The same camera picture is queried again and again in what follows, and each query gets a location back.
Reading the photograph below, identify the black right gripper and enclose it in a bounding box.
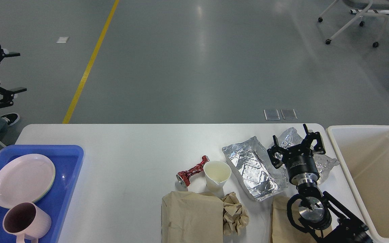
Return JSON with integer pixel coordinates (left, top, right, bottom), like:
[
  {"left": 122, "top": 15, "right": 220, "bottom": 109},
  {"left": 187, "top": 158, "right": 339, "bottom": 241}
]
[{"left": 267, "top": 124, "right": 326, "bottom": 186}]

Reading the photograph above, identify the pink plate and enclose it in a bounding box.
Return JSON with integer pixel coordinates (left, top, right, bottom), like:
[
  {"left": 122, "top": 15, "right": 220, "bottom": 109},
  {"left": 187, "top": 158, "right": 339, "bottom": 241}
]
[{"left": 0, "top": 154, "right": 56, "bottom": 209}]

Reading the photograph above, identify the pink mug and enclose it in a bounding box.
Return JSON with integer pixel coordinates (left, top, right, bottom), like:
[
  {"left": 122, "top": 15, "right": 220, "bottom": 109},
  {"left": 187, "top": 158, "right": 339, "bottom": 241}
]
[{"left": 2, "top": 202, "right": 52, "bottom": 243}]

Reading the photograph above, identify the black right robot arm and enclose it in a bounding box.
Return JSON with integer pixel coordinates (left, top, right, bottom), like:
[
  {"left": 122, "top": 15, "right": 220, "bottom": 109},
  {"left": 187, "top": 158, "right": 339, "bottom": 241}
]
[{"left": 267, "top": 124, "right": 373, "bottom": 243}]

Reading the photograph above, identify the crumpled clear plastic wrap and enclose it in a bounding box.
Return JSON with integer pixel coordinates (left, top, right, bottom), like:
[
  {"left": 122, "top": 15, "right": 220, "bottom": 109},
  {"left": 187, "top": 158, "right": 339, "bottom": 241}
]
[{"left": 276, "top": 127, "right": 339, "bottom": 184}]

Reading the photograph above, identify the clear floor plate right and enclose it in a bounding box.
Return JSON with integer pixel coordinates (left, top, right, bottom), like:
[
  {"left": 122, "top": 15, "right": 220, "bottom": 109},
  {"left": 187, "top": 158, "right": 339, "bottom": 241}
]
[{"left": 281, "top": 109, "right": 298, "bottom": 120}]

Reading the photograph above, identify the clear floor plate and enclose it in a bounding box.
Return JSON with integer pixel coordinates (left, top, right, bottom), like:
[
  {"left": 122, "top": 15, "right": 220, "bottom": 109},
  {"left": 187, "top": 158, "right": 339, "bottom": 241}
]
[
  {"left": 264, "top": 109, "right": 281, "bottom": 120},
  {"left": 281, "top": 109, "right": 298, "bottom": 120}
]

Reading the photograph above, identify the black sneaker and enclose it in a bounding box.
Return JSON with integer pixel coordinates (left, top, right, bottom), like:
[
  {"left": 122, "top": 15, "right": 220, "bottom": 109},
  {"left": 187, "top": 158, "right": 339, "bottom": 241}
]
[{"left": 1, "top": 113, "right": 20, "bottom": 127}]

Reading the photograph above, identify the clear floor plate left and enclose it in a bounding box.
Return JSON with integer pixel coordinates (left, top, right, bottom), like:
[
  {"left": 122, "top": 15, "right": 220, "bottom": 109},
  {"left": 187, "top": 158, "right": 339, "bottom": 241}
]
[{"left": 264, "top": 109, "right": 281, "bottom": 120}]

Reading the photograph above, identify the aluminium foil tray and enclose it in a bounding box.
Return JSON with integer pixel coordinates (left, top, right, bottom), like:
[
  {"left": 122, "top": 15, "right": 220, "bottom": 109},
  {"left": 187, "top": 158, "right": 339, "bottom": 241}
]
[{"left": 222, "top": 136, "right": 289, "bottom": 202}]

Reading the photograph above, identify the white floor tape patch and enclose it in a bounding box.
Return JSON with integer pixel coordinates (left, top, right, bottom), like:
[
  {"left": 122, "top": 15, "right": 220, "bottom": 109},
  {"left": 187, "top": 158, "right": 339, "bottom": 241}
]
[{"left": 56, "top": 36, "right": 69, "bottom": 44}]

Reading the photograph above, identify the beige plastic bin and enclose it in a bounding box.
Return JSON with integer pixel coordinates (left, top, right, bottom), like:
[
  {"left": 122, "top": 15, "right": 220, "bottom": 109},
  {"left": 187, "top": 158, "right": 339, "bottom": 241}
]
[{"left": 326, "top": 125, "right": 389, "bottom": 243}]

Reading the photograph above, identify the brown paper bag right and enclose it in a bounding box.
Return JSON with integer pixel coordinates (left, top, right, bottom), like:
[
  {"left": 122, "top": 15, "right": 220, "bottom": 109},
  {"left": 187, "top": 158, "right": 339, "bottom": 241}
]
[{"left": 271, "top": 195, "right": 316, "bottom": 243}]

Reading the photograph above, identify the white paper cup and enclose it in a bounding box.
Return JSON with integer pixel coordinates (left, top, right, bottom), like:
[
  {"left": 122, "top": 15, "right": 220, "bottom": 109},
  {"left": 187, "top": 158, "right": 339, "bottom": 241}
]
[{"left": 203, "top": 161, "right": 232, "bottom": 197}]

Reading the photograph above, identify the crumpled brown paper ball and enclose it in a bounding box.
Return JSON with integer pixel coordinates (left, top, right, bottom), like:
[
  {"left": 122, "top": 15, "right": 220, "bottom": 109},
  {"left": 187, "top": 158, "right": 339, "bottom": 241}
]
[{"left": 221, "top": 192, "right": 250, "bottom": 236}]

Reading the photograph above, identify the yellow plate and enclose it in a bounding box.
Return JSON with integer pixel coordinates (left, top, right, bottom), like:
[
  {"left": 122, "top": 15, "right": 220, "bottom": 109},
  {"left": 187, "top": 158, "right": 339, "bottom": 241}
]
[{"left": 32, "top": 168, "right": 56, "bottom": 203}]

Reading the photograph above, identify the blue plastic tray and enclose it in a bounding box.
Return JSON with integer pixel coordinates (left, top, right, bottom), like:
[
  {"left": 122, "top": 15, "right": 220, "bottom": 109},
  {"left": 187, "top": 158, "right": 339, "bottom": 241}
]
[{"left": 0, "top": 145, "right": 84, "bottom": 243}]

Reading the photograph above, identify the crushed red can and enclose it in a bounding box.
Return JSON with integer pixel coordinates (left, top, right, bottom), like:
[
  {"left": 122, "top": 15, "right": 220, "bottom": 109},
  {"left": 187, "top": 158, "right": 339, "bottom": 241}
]
[{"left": 176, "top": 155, "right": 210, "bottom": 188}]

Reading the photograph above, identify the large brown paper bag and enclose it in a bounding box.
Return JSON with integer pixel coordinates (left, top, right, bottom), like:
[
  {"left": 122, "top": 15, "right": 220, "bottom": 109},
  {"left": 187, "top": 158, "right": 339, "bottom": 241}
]
[{"left": 161, "top": 191, "right": 224, "bottom": 243}]

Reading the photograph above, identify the white office chair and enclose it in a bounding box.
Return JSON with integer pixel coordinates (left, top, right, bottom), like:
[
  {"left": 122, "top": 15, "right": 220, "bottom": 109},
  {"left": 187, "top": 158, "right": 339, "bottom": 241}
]
[{"left": 325, "top": 0, "right": 389, "bottom": 48}]

